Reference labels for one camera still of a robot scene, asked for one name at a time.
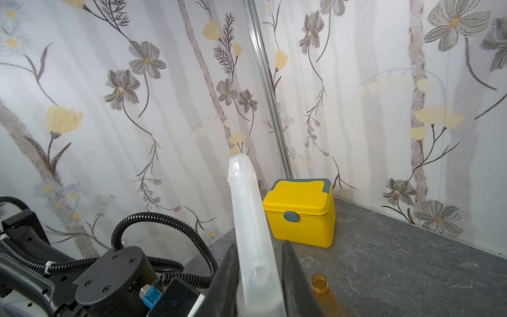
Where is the black corrugated left cable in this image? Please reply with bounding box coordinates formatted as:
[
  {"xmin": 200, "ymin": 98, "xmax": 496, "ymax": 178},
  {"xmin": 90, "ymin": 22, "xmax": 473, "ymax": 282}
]
[{"xmin": 0, "ymin": 195, "xmax": 219, "ymax": 289}]

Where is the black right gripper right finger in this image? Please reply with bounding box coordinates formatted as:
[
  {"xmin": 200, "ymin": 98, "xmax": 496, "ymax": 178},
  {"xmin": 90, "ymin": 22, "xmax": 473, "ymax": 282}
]
[{"xmin": 281, "ymin": 241, "xmax": 323, "ymax": 317}]

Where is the clear spray nozzle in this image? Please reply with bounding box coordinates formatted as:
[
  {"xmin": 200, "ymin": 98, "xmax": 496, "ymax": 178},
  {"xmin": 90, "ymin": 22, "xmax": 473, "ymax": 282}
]
[{"xmin": 228, "ymin": 154, "xmax": 287, "ymax": 316}]

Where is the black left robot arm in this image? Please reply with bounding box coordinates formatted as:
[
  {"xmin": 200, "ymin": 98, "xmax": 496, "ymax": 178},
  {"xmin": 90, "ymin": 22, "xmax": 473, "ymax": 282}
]
[{"xmin": 1, "ymin": 196, "xmax": 218, "ymax": 316}]

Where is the yellow plastic storage box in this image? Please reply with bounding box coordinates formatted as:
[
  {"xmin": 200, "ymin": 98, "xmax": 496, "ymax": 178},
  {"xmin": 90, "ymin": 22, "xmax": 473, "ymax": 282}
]
[{"xmin": 263, "ymin": 178, "xmax": 336, "ymax": 248}]

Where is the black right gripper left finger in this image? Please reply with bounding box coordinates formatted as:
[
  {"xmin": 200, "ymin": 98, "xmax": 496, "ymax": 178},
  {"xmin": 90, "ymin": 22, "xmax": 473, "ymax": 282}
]
[{"xmin": 198, "ymin": 243, "xmax": 240, "ymax": 317}]

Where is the amber spray bottle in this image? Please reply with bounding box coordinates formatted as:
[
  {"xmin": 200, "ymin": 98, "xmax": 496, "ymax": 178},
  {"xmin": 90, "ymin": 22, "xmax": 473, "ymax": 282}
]
[{"xmin": 312, "ymin": 273, "xmax": 350, "ymax": 317}]

